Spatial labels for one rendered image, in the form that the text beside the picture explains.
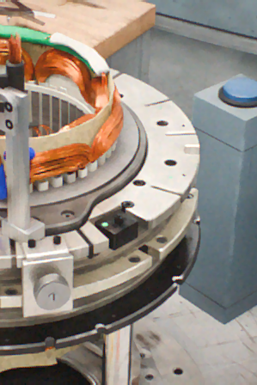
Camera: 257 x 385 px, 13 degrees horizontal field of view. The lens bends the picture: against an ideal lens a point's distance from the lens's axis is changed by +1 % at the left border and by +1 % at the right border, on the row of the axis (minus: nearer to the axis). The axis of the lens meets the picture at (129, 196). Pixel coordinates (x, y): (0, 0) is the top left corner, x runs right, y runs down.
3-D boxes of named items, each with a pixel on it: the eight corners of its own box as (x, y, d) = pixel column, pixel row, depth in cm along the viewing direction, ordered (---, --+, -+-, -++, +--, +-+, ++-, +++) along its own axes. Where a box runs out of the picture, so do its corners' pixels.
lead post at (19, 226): (27, 248, 79) (25, 100, 73) (1, 234, 80) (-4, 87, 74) (45, 237, 80) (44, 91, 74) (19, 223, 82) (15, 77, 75)
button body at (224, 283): (223, 326, 122) (246, 120, 108) (177, 294, 126) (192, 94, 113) (266, 299, 126) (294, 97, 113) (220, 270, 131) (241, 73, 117)
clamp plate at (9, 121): (14, 137, 75) (12, 98, 73) (-14, 124, 76) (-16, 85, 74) (19, 134, 75) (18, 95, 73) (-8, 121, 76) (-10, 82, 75)
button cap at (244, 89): (244, 107, 110) (246, 99, 110) (214, 93, 112) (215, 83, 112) (272, 94, 112) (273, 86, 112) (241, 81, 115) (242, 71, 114)
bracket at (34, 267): (18, 302, 82) (17, 242, 79) (66, 294, 83) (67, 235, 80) (23, 318, 80) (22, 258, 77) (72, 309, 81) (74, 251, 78)
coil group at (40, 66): (28, 91, 97) (27, 45, 95) (40, 83, 98) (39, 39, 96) (88, 112, 94) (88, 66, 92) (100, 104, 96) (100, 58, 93)
